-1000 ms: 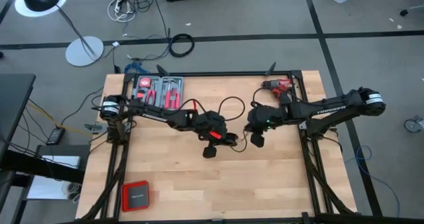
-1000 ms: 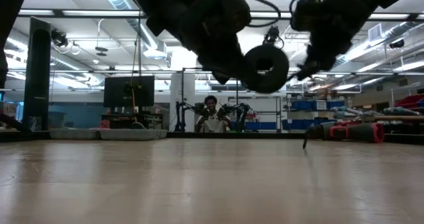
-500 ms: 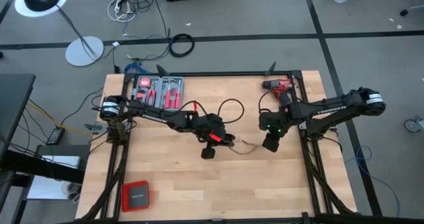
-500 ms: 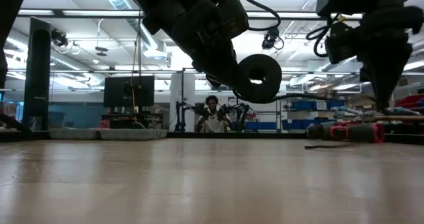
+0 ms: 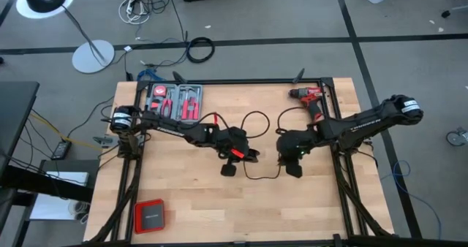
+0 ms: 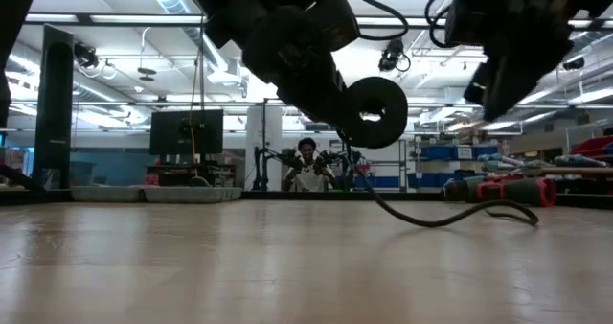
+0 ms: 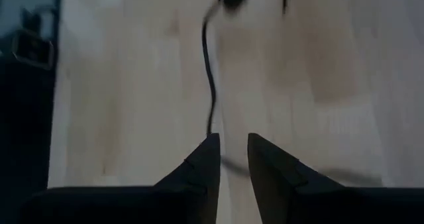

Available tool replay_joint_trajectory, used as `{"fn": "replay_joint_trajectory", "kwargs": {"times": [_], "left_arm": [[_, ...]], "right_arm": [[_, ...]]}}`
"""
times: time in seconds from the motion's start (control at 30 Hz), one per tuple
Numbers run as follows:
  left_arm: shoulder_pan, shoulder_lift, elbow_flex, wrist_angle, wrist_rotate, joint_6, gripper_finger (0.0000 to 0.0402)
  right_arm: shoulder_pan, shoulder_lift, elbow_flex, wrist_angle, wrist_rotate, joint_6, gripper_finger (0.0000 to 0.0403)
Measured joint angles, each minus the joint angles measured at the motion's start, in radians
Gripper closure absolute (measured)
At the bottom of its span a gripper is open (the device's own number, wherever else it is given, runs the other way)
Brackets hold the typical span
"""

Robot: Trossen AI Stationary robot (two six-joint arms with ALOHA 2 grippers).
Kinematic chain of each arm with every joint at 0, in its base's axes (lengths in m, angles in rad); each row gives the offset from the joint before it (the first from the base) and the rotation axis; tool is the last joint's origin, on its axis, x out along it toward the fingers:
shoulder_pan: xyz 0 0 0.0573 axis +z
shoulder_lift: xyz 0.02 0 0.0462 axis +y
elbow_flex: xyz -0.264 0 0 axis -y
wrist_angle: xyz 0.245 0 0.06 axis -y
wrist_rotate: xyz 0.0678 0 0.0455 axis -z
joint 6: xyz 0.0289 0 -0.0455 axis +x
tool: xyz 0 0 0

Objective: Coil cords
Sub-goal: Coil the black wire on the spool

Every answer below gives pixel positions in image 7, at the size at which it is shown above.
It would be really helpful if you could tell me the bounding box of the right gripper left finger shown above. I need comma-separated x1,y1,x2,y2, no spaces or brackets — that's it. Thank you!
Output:
19,133,221,224

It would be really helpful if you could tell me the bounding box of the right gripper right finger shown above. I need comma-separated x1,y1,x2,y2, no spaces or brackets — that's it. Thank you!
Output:
248,133,424,224

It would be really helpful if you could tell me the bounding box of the long black cord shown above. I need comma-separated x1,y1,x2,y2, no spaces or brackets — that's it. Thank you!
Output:
201,0,289,178

